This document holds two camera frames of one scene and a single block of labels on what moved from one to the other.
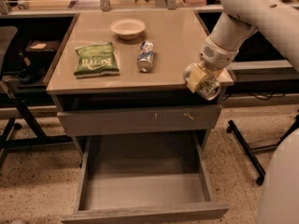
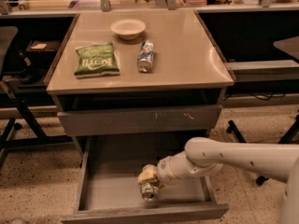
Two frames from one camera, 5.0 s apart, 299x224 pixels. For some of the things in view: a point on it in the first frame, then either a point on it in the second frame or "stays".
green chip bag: [96, 60] stays
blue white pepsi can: [146, 56] stays
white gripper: [215, 57] -> [163, 171]
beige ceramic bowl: [127, 28] stays
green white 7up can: [208, 88] -> [149, 190]
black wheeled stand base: [250, 152] stays
